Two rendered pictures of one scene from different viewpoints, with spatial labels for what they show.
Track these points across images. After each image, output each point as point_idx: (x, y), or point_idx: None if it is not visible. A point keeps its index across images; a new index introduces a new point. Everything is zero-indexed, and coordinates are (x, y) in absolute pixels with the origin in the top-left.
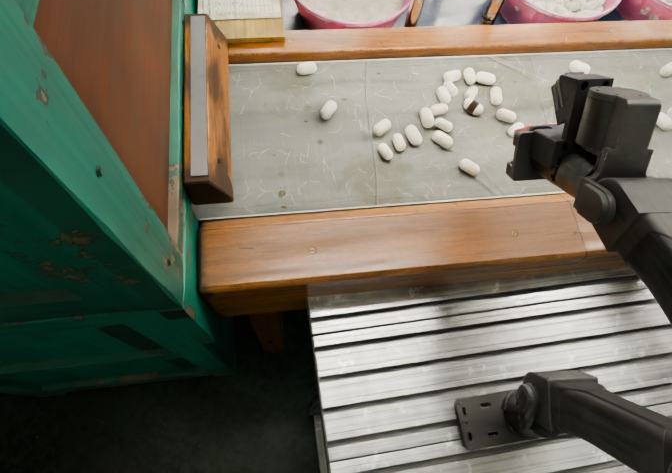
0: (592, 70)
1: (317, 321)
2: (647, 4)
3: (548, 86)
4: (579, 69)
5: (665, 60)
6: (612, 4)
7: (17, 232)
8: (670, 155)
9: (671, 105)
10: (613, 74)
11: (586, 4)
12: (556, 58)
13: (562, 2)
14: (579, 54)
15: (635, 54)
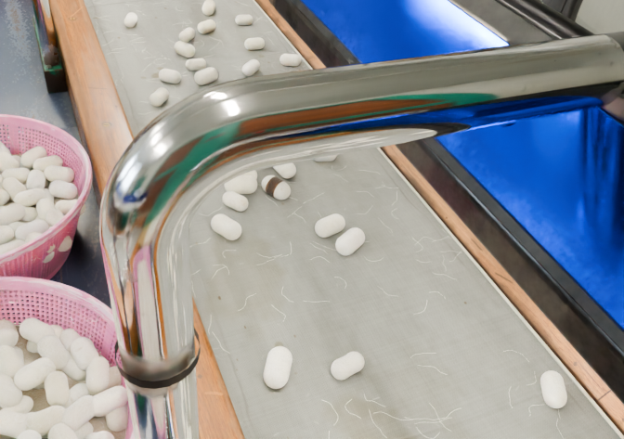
0: (261, 344)
1: None
2: (46, 247)
3: (342, 430)
4: (289, 366)
5: (194, 231)
6: (67, 303)
7: None
8: (403, 238)
9: (298, 230)
10: (258, 308)
11: (57, 355)
12: (250, 416)
13: (58, 408)
14: (223, 368)
15: (192, 273)
